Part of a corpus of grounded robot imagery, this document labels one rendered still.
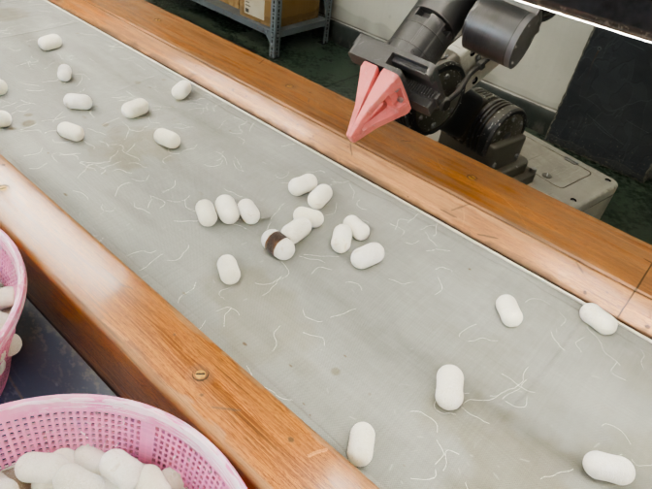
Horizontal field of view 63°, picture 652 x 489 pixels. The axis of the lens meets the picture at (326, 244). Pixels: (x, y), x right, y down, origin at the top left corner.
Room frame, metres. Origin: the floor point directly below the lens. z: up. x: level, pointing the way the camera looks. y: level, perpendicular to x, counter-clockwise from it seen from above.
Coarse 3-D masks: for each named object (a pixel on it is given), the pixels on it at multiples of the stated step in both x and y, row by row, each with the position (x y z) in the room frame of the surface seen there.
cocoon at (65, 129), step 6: (60, 126) 0.55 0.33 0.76; (66, 126) 0.55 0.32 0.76; (72, 126) 0.55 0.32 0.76; (78, 126) 0.55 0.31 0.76; (60, 132) 0.54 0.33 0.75; (66, 132) 0.54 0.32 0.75; (72, 132) 0.54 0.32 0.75; (78, 132) 0.54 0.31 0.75; (66, 138) 0.54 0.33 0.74; (72, 138) 0.54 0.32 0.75; (78, 138) 0.54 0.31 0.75
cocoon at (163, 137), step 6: (156, 132) 0.56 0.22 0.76; (162, 132) 0.56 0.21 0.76; (168, 132) 0.56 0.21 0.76; (174, 132) 0.57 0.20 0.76; (156, 138) 0.56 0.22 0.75; (162, 138) 0.56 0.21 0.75; (168, 138) 0.55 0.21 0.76; (174, 138) 0.56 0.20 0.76; (162, 144) 0.56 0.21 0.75; (168, 144) 0.55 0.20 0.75; (174, 144) 0.55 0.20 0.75
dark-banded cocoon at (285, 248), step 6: (264, 234) 0.40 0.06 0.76; (270, 234) 0.40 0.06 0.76; (264, 240) 0.40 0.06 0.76; (282, 240) 0.39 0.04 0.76; (288, 240) 0.39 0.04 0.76; (264, 246) 0.39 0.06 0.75; (276, 246) 0.39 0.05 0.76; (282, 246) 0.38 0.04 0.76; (288, 246) 0.39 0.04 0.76; (294, 246) 0.39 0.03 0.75; (276, 252) 0.38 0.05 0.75; (282, 252) 0.38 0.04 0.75; (288, 252) 0.38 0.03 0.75; (282, 258) 0.38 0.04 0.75; (288, 258) 0.38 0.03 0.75
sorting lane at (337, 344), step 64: (0, 0) 0.97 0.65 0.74; (0, 64) 0.72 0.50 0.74; (128, 64) 0.78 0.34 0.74; (0, 128) 0.55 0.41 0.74; (128, 128) 0.59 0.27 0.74; (192, 128) 0.61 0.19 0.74; (256, 128) 0.64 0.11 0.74; (64, 192) 0.44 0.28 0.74; (128, 192) 0.46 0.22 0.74; (192, 192) 0.48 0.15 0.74; (256, 192) 0.49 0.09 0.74; (384, 192) 0.53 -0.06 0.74; (128, 256) 0.36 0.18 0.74; (192, 256) 0.37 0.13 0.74; (256, 256) 0.39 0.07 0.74; (320, 256) 0.40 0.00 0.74; (384, 256) 0.41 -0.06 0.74; (448, 256) 0.43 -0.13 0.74; (192, 320) 0.30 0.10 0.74; (256, 320) 0.31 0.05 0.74; (320, 320) 0.32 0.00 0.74; (384, 320) 0.33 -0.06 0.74; (448, 320) 0.34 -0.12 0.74; (576, 320) 0.36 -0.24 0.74; (320, 384) 0.25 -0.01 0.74; (384, 384) 0.26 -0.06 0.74; (512, 384) 0.28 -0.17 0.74; (576, 384) 0.29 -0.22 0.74; (640, 384) 0.30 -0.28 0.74; (384, 448) 0.20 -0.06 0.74; (448, 448) 0.21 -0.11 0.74; (512, 448) 0.22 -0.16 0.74; (576, 448) 0.23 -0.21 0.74; (640, 448) 0.23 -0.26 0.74
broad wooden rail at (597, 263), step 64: (64, 0) 0.98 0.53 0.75; (128, 0) 0.99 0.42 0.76; (192, 64) 0.77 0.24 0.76; (256, 64) 0.79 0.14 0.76; (320, 128) 0.62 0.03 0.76; (384, 128) 0.64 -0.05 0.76; (448, 192) 0.51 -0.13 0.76; (512, 192) 0.53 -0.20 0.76; (512, 256) 0.44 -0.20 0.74; (576, 256) 0.43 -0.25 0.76; (640, 256) 0.44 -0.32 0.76; (640, 320) 0.37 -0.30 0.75
